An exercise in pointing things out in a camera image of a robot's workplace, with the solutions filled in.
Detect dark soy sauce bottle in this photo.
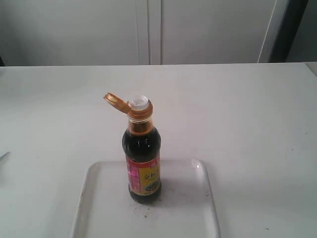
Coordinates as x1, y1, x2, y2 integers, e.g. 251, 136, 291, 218
104, 92, 162, 204

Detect clear plastic tray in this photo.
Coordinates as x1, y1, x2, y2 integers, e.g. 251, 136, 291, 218
71, 159, 220, 238

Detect white cabinet doors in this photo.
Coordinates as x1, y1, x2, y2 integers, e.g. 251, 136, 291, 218
0, 0, 287, 66

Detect dark monitor stand pole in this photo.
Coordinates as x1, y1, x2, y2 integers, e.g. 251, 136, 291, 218
268, 0, 317, 63

